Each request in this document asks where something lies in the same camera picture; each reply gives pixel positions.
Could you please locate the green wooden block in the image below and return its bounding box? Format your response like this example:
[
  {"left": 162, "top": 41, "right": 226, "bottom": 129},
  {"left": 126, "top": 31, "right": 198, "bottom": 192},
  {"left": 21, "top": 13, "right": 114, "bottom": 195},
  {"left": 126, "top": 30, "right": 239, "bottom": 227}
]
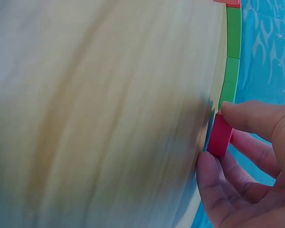
[
  {"left": 218, "top": 57, "right": 241, "bottom": 108},
  {"left": 226, "top": 6, "right": 243, "bottom": 59}
]

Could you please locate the red wooden block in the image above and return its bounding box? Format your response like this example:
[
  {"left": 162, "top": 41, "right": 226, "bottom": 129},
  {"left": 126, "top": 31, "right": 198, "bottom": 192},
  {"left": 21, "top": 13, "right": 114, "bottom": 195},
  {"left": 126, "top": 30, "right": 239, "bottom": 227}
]
[
  {"left": 207, "top": 113, "right": 234, "bottom": 158},
  {"left": 213, "top": 0, "right": 242, "bottom": 9}
]

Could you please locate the person's right hand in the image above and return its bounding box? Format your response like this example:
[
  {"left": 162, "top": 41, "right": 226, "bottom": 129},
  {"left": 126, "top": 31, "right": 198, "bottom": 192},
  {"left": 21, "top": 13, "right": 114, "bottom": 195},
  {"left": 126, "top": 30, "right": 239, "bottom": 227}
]
[{"left": 196, "top": 100, "right": 285, "bottom": 228}]

